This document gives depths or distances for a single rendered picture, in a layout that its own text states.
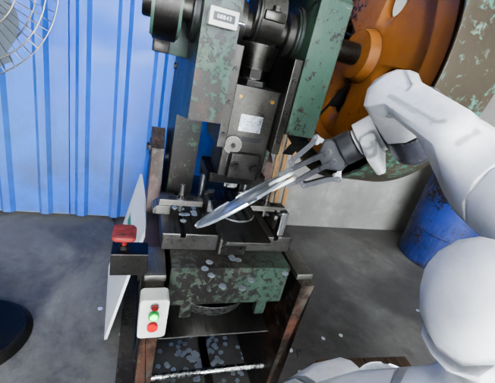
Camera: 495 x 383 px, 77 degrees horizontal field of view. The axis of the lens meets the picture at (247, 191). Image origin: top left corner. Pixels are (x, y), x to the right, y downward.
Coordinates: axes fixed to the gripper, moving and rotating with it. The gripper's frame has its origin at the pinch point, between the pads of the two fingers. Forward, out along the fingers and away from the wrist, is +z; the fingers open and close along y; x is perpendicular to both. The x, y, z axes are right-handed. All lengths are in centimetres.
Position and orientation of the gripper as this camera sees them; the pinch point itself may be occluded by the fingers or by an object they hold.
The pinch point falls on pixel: (282, 180)
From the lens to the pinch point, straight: 82.1
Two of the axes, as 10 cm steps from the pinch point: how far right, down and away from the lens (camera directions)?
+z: -7.9, 4.1, 4.5
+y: -4.9, -8.7, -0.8
